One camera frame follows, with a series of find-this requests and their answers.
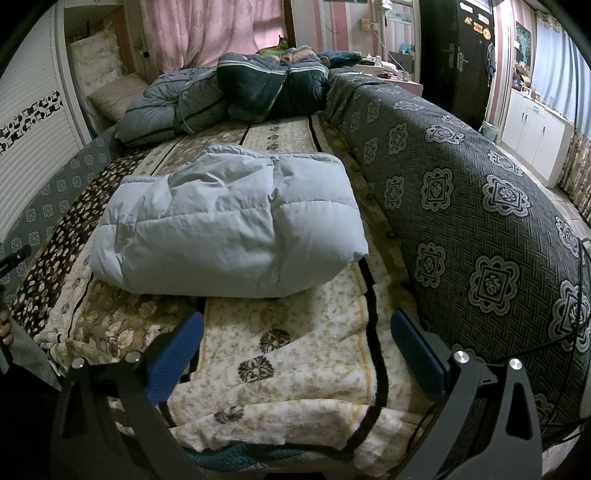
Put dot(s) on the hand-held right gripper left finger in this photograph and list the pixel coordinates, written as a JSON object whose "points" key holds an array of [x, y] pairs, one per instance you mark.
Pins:
{"points": [[173, 355]]}

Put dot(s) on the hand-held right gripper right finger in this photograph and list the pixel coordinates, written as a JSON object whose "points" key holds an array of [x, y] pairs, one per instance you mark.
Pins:
{"points": [[418, 353]]}

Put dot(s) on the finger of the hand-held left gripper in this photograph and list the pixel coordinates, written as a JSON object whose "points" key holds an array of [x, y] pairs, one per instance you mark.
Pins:
{"points": [[16, 259]]}

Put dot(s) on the light blue down jacket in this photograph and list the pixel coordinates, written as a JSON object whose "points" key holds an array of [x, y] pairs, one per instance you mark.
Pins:
{"points": [[231, 221]]}

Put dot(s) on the person's left hand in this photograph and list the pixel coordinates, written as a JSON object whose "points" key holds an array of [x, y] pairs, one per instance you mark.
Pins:
{"points": [[4, 323]]}

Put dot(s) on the grey flower-patterned sheet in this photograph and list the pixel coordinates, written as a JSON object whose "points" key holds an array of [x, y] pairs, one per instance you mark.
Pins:
{"points": [[46, 198]]}

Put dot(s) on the teal cloth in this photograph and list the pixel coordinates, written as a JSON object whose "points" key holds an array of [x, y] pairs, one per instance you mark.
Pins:
{"points": [[221, 457]]}

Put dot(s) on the floral plush blanket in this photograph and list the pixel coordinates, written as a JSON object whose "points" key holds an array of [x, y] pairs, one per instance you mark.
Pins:
{"points": [[286, 360]]}

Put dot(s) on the white patterned wardrobe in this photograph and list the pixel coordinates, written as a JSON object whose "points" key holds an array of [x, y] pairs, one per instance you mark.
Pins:
{"points": [[37, 115]]}

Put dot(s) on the grey medallion-patterned bed cover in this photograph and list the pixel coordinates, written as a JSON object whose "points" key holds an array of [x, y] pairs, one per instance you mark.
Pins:
{"points": [[461, 207]]}

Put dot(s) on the beige pillow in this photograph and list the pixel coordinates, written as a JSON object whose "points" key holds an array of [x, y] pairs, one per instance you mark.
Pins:
{"points": [[117, 97]]}

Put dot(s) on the white patterned cushion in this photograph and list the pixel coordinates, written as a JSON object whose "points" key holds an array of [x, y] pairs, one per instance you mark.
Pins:
{"points": [[94, 64]]}

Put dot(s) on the blue-grey folded duvet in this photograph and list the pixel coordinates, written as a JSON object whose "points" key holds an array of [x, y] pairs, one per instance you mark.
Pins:
{"points": [[161, 106]]}

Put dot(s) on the waste bin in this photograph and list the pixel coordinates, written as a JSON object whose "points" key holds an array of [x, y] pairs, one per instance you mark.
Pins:
{"points": [[489, 133]]}

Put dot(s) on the white cabinet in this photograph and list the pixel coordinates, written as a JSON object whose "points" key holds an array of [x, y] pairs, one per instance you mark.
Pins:
{"points": [[535, 134]]}

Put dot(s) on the pink table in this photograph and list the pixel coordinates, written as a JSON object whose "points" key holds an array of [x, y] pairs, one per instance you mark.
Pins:
{"points": [[392, 78]]}

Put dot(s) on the black door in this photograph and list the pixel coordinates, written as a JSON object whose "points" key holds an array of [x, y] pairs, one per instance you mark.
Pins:
{"points": [[455, 60]]}

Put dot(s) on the pink curtain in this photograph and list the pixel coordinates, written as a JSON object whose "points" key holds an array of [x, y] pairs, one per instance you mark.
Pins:
{"points": [[207, 32]]}

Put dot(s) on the light blue curtain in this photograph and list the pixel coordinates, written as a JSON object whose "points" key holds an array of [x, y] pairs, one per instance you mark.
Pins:
{"points": [[563, 64]]}

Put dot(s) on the framed wall picture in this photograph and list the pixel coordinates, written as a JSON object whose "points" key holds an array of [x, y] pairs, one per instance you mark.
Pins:
{"points": [[525, 44]]}

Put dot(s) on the wall poster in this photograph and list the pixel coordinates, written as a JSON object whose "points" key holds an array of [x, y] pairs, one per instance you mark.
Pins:
{"points": [[399, 17]]}

